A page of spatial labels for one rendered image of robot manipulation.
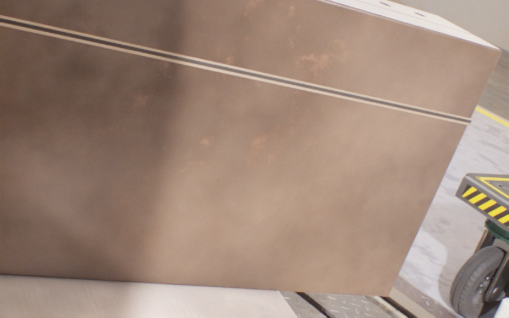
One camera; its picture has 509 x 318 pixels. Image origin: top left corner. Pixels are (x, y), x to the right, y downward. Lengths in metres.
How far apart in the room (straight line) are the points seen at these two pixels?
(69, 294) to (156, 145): 0.19
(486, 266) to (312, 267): 0.92
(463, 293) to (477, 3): 6.05
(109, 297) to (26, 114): 0.23
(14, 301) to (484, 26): 7.11
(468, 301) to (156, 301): 1.13
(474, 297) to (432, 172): 0.93
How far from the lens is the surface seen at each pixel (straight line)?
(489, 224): 1.98
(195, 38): 0.88
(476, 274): 1.97
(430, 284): 2.15
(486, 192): 1.89
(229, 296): 1.05
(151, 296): 0.99
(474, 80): 1.11
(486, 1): 7.85
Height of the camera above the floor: 0.80
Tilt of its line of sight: 18 degrees down
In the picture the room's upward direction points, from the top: 21 degrees clockwise
